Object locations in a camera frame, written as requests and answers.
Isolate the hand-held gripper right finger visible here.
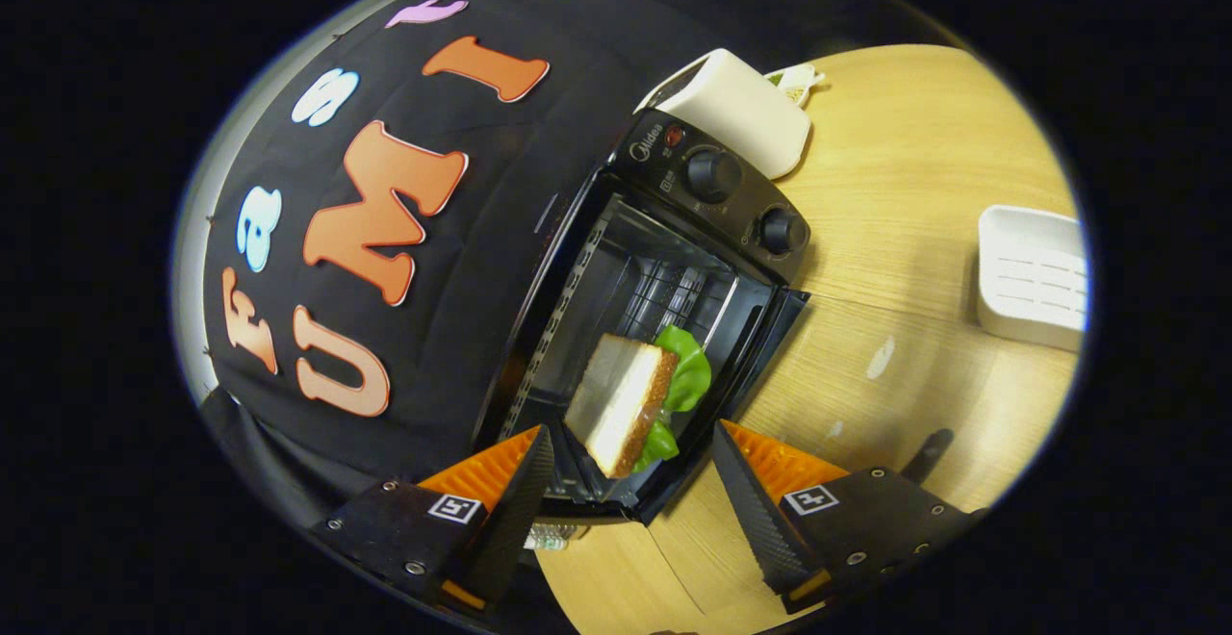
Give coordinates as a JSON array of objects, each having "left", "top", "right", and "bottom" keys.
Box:
[{"left": 710, "top": 419, "right": 978, "bottom": 615}]

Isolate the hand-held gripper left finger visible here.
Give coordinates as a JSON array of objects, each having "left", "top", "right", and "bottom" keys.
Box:
[{"left": 310, "top": 425, "right": 556, "bottom": 615}]

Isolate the sandwich with lettuce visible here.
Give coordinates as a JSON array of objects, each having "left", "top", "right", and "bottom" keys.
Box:
[{"left": 563, "top": 324, "right": 713, "bottom": 480}]

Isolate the black toaster oven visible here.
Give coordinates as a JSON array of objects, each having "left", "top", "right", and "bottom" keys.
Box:
[{"left": 472, "top": 108, "right": 812, "bottom": 527}]

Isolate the white toaster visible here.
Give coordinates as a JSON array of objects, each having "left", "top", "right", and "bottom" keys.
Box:
[{"left": 633, "top": 48, "right": 812, "bottom": 181}]

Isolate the white plastic tray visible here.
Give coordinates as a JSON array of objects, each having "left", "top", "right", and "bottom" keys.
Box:
[{"left": 977, "top": 205, "right": 1091, "bottom": 354}]

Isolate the white and green packet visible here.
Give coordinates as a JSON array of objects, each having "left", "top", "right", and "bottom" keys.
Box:
[{"left": 765, "top": 63, "right": 827, "bottom": 109}]

